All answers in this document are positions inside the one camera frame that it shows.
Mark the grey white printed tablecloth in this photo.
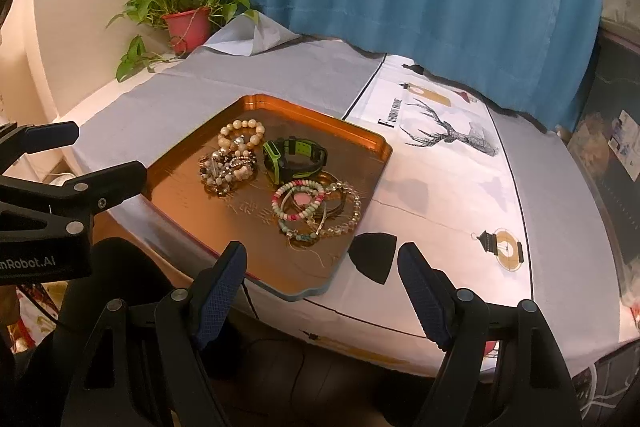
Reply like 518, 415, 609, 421
62, 9, 626, 380

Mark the orange metal tray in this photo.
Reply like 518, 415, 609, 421
141, 94, 394, 303

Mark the floral patterned cloth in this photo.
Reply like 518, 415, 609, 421
617, 287, 640, 333

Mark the pink green bead bracelet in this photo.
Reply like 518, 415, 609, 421
271, 178, 327, 224

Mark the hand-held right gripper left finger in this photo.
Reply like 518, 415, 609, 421
60, 241, 248, 427

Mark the white picture card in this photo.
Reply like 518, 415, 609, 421
607, 109, 640, 158

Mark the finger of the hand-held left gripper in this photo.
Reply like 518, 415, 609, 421
0, 122, 80, 170
0, 160, 147, 244

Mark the dark printed cloth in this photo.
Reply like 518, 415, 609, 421
565, 22, 640, 427

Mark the green plant in red pot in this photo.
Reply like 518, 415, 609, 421
106, 0, 261, 82

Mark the red white patterned cloth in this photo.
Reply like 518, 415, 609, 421
0, 284, 66, 348

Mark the clear crystal bead bracelet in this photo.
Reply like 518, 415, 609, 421
307, 179, 362, 238

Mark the rhinestone bead bracelet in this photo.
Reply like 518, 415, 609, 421
199, 147, 260, 198

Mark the large beige bead bracelet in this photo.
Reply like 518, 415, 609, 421
218, 119, 266, 152

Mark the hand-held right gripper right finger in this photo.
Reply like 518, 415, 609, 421
396, 242, 583, 427

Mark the turquoise bead bracelet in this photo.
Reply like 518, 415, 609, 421
280, 219, 326, 248

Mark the black green wristwatch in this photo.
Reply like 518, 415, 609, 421
262, 136, 329, 185

